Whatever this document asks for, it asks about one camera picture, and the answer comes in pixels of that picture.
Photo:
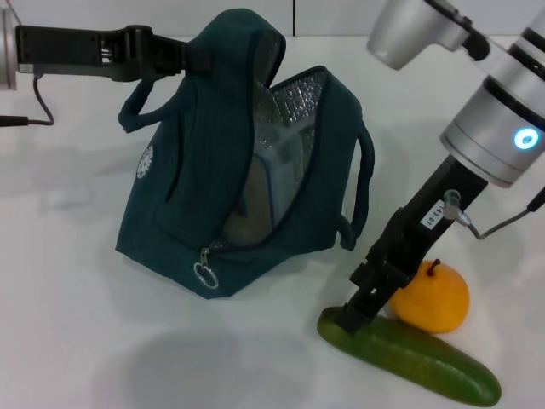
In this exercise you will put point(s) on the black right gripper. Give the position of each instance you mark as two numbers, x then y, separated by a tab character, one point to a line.
430	213

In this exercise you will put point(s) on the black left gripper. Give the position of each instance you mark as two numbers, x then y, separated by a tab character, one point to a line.
64	51

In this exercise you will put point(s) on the green cucumber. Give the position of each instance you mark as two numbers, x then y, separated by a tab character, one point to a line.
417	362

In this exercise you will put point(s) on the dark teal fabric lunch bag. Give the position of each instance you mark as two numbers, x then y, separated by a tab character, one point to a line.
191	170

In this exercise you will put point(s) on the clear blue-rimmed food container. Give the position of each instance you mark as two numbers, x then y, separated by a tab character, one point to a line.
277	191

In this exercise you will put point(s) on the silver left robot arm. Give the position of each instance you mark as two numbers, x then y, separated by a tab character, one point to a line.
6	51

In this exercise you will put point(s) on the orange yellow pear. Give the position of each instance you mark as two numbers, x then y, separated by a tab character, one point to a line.
434	302

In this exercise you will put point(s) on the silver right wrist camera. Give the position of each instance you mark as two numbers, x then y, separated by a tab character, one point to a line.
409	30

